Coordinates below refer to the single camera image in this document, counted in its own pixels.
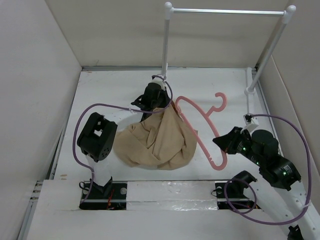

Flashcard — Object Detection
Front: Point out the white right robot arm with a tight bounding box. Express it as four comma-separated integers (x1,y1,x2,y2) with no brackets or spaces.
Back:
212,127,320,240

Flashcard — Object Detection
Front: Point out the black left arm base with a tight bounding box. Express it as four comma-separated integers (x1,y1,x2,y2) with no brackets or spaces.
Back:
79,177,128,211

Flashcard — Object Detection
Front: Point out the beige t shirt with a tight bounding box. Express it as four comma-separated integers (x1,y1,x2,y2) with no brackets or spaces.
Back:
113,103,197,170

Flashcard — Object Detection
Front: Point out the pink plastic hanger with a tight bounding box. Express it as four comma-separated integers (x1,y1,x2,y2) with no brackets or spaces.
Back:
174,92,228,171

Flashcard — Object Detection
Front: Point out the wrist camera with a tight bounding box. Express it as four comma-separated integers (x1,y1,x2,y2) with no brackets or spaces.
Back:
243,113,259,133
151,75,166,90

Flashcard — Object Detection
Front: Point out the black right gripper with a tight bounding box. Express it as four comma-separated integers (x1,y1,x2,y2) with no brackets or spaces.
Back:
212,125,263,165

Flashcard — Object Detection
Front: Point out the white clothes rack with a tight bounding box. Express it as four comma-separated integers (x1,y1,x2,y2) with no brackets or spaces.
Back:
152,0,289,123

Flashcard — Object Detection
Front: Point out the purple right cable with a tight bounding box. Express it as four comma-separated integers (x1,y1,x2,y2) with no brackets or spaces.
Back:
223,113,313,223

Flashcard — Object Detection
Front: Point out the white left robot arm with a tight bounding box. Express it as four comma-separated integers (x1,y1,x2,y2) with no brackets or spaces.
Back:
72,79,173,199

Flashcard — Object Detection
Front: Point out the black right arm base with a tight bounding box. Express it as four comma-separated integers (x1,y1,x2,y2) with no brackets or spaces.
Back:
211,170,260,213

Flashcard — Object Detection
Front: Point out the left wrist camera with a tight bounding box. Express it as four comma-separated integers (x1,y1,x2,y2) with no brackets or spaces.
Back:
151,75,166,90

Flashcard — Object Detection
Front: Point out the purple cable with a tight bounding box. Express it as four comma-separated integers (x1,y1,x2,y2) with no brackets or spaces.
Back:
223,113,313,223
72,74,175,203

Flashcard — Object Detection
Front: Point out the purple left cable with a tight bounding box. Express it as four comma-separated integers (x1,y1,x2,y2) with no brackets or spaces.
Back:
72,74,175,203

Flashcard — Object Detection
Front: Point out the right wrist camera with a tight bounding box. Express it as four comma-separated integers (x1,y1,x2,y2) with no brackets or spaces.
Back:
243,113,259,133

